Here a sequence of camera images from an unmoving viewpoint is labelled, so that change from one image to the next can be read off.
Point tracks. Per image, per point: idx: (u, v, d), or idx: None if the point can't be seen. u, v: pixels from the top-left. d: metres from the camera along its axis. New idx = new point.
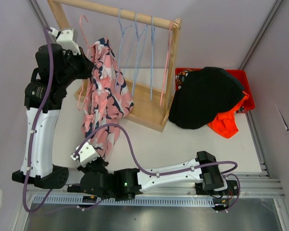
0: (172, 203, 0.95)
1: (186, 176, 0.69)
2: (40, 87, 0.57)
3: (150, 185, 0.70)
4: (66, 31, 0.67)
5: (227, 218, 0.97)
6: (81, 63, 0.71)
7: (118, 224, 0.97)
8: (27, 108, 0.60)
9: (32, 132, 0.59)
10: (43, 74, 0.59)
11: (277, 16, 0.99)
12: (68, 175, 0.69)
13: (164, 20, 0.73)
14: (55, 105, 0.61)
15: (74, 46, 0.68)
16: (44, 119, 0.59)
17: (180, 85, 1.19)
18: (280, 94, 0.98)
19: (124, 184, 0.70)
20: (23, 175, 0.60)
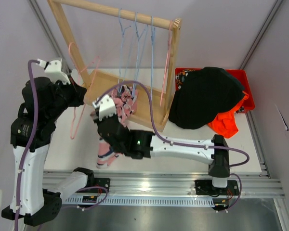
0: (172, 203, 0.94)
1: (198, 152, 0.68)
2: (26, 124, 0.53)
3: (161, 149, 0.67)
4: (54, 61, 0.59)
5: (227, 217, 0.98)
6: (71, 91, 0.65)
7: (118, 224, 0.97)
8: (13, 146, 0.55)
9: (19, 171, 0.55)
10: (30, 109, 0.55)
11: (277, 16, 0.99)
12: (61, 203, 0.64)
13: (164, 20, 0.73)
14: (42, 142, 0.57)
15: (62, 76, 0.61)
16: (32, 157, 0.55)
17: (180, 85, 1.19)
18: (280, 94, 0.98)
19: (137, 142, 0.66)
20: (13, 212, 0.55)
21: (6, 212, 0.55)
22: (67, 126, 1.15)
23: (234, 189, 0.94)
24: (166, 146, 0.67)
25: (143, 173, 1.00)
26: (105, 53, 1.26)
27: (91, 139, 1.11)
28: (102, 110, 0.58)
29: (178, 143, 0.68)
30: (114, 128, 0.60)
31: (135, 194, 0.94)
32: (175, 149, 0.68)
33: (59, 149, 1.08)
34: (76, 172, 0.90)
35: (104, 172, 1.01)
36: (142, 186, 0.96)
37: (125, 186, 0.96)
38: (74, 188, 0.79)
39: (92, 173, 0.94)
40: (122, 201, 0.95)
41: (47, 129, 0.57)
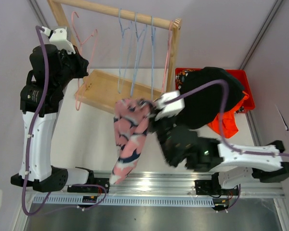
0: (172, 203, 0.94)
1: (268, 160, 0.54)
2: (36, 90, 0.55)
3: (230, 161, 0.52)
4: (59, 30, 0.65)
5: (226, 218, 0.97)
6: (77, 61, 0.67)
7: (118, 224, 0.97)
8: (23, 111, 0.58)
9: (29, 136, 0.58)
10: (39, 76, 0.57)
11: (277, 16, 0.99)
12: (67, 176, 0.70)
13: (164, 21, 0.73)
14: (51, 109, 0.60)
15: (68, 44, 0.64)
16: (41, 122, 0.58)
17: (180, 85, 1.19)
18: (280, 94, 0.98)
19: (205, 151, 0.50)
20: (21, 179, 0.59)
21: (16, 179, 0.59)
22: (66, 126, 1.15)
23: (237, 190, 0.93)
24: (233, 154, 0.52)
25: (142, 173, 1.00)
26: (105, 53, 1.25)
27: (91, 139, 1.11)
28: (165, 112, 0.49)
29: (249, 151, 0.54)
30: (189, 136, 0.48)
31: (135, 194, 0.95)
32: (244, 159, 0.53)
33: (59, 149, 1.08)
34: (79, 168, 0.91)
35: (104, 172, 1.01)
36: (142, 186, 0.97)
37: (125, 186, 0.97)
38: (74, 180, 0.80)
39: (92, 173, 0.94)
40: (122, 201, 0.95)
41: (56, 96, 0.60)
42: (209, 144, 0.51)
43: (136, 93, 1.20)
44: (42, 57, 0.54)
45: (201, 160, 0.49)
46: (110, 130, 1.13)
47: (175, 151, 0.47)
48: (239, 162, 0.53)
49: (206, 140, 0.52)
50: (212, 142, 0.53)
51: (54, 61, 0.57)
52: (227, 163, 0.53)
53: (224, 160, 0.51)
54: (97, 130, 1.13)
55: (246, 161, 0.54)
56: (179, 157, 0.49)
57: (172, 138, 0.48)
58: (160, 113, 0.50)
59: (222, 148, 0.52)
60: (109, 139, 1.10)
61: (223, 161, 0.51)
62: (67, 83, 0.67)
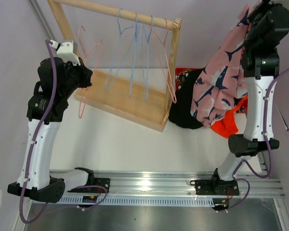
0: (172, 203, 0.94)
1: (257, 126, 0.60)
2: (43, 99, 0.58)
3: (256, 87, 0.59)
4: (66, 43, 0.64)
5: (226, 218, 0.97)
6: (81, 71, 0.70)
7: (118, 224, 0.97)
8: (29, 119, 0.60)
9: (32, 143, 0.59)
10: (45, 87, 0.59)
11: None
12: (64, 189, 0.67)
13: (162, 20, 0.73)
14: (57, 117, 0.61)
15: (74, 57, 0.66)
16: (45, 130, 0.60)
17: (180, 85, 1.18)
18: (280, 94, 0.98)
19: (264, 60, 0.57)
20: (19, 186, 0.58)
21: (13, 187, 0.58)
22: (67, 125, 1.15)
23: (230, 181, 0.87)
24: (263, 91, 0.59)
25: (142, 173, 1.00)
26: (105, 54, 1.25)
27: (91, 139, 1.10)
28: None
29: (268, 106, 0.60)
30: (282, 25, 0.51)
31: (136, 194, 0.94)
32: (259, 102, 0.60)
33: (60, 149, 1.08)
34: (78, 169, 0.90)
35: (104, 172, 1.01)
36: (142, 186, 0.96)
37: (125, 186, 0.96)
38: (75, 182, 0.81)
39: (92, 173, 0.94)
40: (123, 201, 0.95)
41: (61, 106, 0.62)
42: (273, 67, 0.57)
43: (136, 93, 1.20)
44: (49, 69, 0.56)
45: (255, 56, 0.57)
46: (110, 130, 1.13)
47: (265, 20, 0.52)
48: (255, 100, 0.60)
49: (275, 66, 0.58)
50: (273, 69, 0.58)
51: (60, 73, 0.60)
52: (254, 85, 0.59)
53: (258, 80, 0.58)
54: (97, 130, 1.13)
55: (256, 104, 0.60)
56: (255, 36, 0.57)
57: (276, 11, 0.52)
58: None
59: (266, 82, 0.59)
60: (109, 139, 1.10)
61: (257, 76, 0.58)
62: (72, 92, 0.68)
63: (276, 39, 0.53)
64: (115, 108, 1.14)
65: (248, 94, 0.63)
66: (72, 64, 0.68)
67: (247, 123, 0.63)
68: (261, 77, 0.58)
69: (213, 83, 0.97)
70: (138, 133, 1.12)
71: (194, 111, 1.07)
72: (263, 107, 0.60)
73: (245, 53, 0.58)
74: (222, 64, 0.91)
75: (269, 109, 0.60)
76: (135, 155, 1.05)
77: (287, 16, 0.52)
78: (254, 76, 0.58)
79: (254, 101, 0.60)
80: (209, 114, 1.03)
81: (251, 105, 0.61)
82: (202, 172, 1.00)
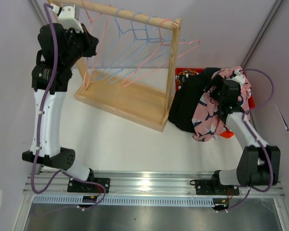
0: (172, 203, 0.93)
1: (248, 137, 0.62)
2: (47, 69, 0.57)
3: (233, 118, 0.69)
4: (67, 9, 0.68)
5: (226, 218, 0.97)
6: (84, 40, 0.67)
7: (118, 224, 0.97)
8: (34, 89, 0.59)
9: (40, 113, 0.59)
10: (47, 56, 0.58)
11: (277, 16, 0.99)
12: (74, 157, 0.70)
13: (158, 19, 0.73)
14: (61, 86, 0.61)
15: (75, 23, 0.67)
16: (51, 100, 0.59)
17: (180, 85, 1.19)
18: (280, 94, 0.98)
19: (230, 107, 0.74)
20: (32, 155, 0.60)
21: (27, 155, 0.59)
22: (67, 125, 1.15)
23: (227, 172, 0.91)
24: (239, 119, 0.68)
25: (142, 173, 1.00)
26: (105, 53, 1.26)
27: (91, 139, 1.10)
28: None
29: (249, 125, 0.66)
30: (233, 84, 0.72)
31: (135, 194, 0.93)
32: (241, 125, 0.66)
33: None
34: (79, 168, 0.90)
35: (103, 171, 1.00)
36: (142, 186, 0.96)
37: (125, 186, 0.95)
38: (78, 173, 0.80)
39: (92, 173, 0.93)
40: (122, 201, 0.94)
41: (65, 75, 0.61)
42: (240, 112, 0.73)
43: (136, 93, 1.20)
44: (49, 36, 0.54)
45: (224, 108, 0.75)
46: (110, 130, 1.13)
47: (223, 86, 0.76)
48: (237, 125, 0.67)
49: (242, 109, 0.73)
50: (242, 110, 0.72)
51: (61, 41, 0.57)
52: (231, 118, 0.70)
53: (231, 114, 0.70)
54: (97, 130, 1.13)
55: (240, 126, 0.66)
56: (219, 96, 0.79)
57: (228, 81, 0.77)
58: None
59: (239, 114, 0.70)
60: (109, 139, 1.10)
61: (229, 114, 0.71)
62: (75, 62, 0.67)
63: (233, 95, 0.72)
64: (115, 108, 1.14)
65: (233, 128, 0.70)
66: (74, 32, 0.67)
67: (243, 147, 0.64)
68: (232, 113, 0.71)
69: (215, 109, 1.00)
70: (138, 133, 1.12)
71: (197, 120, 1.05)
72: (246, 127, 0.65)
73: (219, 107, 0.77)
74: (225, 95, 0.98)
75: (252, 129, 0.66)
76: (135, 155, 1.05)
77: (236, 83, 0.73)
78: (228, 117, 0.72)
79: (236, 126, 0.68)
80: (203, 133, 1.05)
81: (236, 131, 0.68)
82: (202, 172, 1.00)
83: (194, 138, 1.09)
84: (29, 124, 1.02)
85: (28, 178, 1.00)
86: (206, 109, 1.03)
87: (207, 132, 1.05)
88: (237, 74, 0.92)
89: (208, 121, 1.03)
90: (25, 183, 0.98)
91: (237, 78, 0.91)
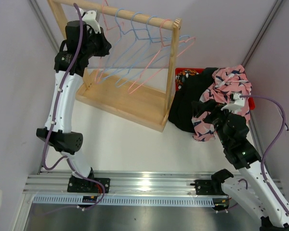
0: (172, 203, 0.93)
1: (277, 209, 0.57)
2: (69, 54, 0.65)
3: (252, 175, 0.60)
4: (90, 12, 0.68)
5: (225, 218, 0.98)
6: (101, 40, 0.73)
7: (118, 224, 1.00)
8: (56, 70, 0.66)
9: (59, 91, 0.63)
10: (70, 44, 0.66)
11: (277, 16, 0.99)
12: (82, 141, 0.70)
13: (159, 19, 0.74)
14: (80, 70, 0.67)
15: (96, 25, 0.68)
16: (70, 80, 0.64)
17: (180, 85, 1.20)
18: (280, 94, 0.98)
19: (243, 152, 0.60)
20: (46, 130, 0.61)
21: (41, 130, 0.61)
22: None
23: (228, 173, 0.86)
24: (259, 176, 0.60)
25: (142, 173, 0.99)
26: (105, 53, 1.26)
27: (91, 139, 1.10)
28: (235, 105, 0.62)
29: (272, 186, 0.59)
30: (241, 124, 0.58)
31: (135, 194, 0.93)
32: (263, 187, 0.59)
33: None
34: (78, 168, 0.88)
35: (103, 171, 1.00)
36: (142, 186, 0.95)
37: (125, 186, 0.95)
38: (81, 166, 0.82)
39: (92, 173, 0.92)
40: (122, 201, 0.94)
41: (85, 62, 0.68)
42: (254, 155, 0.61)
43: (136, 93, 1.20)
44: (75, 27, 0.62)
45: (236, 152, 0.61)
46: (110, 130, 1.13)
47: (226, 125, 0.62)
48: (258, 186, 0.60)
49: (256, 152, 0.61)
50: (256, 155, 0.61)
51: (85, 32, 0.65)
52: (248, 174, 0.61)
53: (248, 168, 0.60)
54: (97, 130, 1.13)
55: (263, 190, 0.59)
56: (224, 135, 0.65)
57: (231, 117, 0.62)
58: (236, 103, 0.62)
59: (256, 167, 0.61)
60: (109, 139, 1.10)
61: (246, 167, 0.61)
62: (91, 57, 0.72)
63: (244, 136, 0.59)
64: (115, 108, 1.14)
65: (251, 184, 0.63)
66: (93, 32, 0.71)
67: (269, 213, 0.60)
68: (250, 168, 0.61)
69: None
70: (138, 133, 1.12)
71: (197, 120, 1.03)
72: (270, 190, 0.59)
73: (229, 150, 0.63)
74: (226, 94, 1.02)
75: (275, 188, 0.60)
76: (135, 155, 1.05)
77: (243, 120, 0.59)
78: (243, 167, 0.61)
79: (257, 187, 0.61)
80: (203, 133, 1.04)
81: (257, 190, 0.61)
82: (201, 172, 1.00)
83: (194, 138, 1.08)
84: (29, 124, 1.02)
85: (28, 178, 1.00)
86: None
87: (207, 132, 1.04)
88: (235, 99, 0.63)
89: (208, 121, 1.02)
90: (25, 183, 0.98)
91: (236, 103, 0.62)
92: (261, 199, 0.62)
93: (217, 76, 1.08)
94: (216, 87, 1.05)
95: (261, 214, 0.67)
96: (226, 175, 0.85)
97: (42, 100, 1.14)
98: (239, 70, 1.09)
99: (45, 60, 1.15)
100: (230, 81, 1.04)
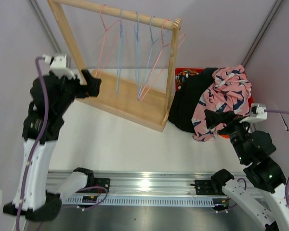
0: (171, 203, 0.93)
1: None
2: (39, 119, 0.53)
3: (274, 199, 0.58)
4: (59, 57, 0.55)
5: (225, 217, 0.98)
6: (76, 84, 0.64)
7: (118, 224, 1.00)
8: (24, 139, 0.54)
9: (27, 164, 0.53)
10: (39, 106, 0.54)
11: (277, 16, 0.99)
12: (60, 206, 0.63)
13: (159, 19, 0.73)
14: (52, 136, 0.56)
15: (68, 73, 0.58)
16: (41, 150, 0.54)
17: (180, 85, 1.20)
18: (280, 95, 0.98)
19: (270, 175, 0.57)
20: (15, 207, 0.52)
21: (8, 207, 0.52)
22: (67, 125, 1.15)
23: (228, 173, 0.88)
24: (282, 201, 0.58)
25: (142, 173, 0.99)
26: (105, 54, 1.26)
27: (91, 139, 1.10)
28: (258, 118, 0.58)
29: None
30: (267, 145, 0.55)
31: (135, 194, 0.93)
32: (285, 212, 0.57)
33: (60, 150, 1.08)
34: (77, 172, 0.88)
35: (104, 171, 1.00)
36: (142, 186, 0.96)
37: (125, 186, 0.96)
38: (74, 188, 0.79)
39: (92, 173, 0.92)
40: (122, 201, 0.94)
41: (57, 124, 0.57)
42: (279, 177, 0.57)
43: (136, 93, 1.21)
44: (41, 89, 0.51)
45: (260, 173, 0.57)
46: (110, 130, 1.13)
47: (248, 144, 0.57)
48: (278, 209, 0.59)
49: (281, 174, 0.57)
50: (282, 178, 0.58)
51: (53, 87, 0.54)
52: (271, 198, 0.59)
53: (272, 192, 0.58)
54: (97, 130, 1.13)
55: (283, 214, 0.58)
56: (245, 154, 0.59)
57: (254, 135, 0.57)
58: (258, 117, 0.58)
59: (281, 191, 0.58)
60: (109, 139, 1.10)
61: (271, 192, 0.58)
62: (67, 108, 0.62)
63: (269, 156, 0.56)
64: (115, 108, 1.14)
65: (270, 205, 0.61)
66: (67, 79, 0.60)
67: None
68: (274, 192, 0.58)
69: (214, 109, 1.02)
70: (138, 133, 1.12)
71: (197, 120, 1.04)
72: None
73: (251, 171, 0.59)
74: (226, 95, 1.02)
75: None
76: (135, 156, 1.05)
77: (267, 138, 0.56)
78: (268, 190, 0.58)
79: (278, 211, 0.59)
80: (204, 133, 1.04)
81: (277, 212, 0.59)
82: (201, 172, 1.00)
83: (194, 138, 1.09)
84: None
85: None
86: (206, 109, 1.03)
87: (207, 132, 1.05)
88: (258, 113, 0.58)
89: None
90: None
91: (258, 117, 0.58)
92: (278, 223, 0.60)
93: (217, 76, 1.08)
94: (216, 87, 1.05)
95: (265, 222, 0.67)
96: (226, 175, 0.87)
97: None
98: (239, 70, 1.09)
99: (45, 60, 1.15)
100: (230, 81, 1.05)
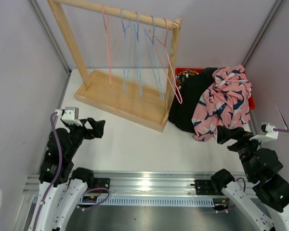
0: (171, 202, 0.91)
1: None
2: (54, 165, 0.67)
3: (281, 217, 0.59)
4: (69, 110, 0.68)
5: (225, 217, 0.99)
6: (83, 130, 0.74)
7: (118, 224, 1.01)
8: (40, 182, 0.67)
9: (41, 203, 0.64)
10: (54, 153, 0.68)
11: (277, 15, 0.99)
12: None
13: (160, 20, 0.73)
14: (63, 179, 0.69)
15: (76, 122, 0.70)
16: (53, 191, 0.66)
17: (180, 85, 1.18)
18: (280, 95, 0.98)
19: (281, 195, 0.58)
20: None
21: None
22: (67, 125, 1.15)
23: (228, 173, 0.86)
24: (288, 219, 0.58)
25: (142, 173, 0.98)
26: (105, 53, 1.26)
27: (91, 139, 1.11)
28: (268, 136, 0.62)
29: None
30: (273, 162, 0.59)
31: (135, 194, 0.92)
32: None
33: None
34: (74, 174, 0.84)
35: (103, 171, 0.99)
36: (142, 186, 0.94)
37: (125, 186, 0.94)
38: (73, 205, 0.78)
39: (92, 173, 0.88)
40: (122, 201, 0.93)
41: (68, 169, 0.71)
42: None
43: (136, 93, 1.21)
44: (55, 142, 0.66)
45: (270, 193, 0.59)
46: (110, 130, 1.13)
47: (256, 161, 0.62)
48: (283, 227, 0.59)
49: None
50: None
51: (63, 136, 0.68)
52: (278, 215, 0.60)
53: (281, 211, 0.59)
54: None
55: None
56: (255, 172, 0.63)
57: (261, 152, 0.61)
58: (268, 136, 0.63)
59: (288, 210, 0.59)
60: (109, 139, 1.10)
61: (279, 210, 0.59)
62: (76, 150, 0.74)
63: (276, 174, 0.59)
64: (115, 108, 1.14)
65: (276, 223, 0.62)
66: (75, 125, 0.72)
67: None
68: (282, 211, 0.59)
69: (215, 109, 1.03)
70: (138, 133, 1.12)
71: (197, 120, 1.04)
72: None
73: (261, 190, 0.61)
74: (226, 95, 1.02)
75: None
76: (135, 155, 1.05)
77: (273, 156, 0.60)
78: (277, 209, 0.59)
79: (282, 228, 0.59)
80: (204, 133, 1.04)
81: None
82: (201, 172, 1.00)
83: (194, 138, 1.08)
84: (29, 124, 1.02)
85: (28, 178, 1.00)
86: (205, 109, 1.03)
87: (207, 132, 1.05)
88: (268, 131, 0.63)
89: (208, 121, 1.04)
90: (25, 183, 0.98)
91: (268, 135, 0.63)
92: None
93: (217, 76, 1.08)
94: (216, 87, 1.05)
95: (263, 227, 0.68)
96: (226, 175, 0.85)
97: (43, 100, 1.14)
98: (239, 70, 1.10)
99: (45, 61, 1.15)
100: (230, 80, 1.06)
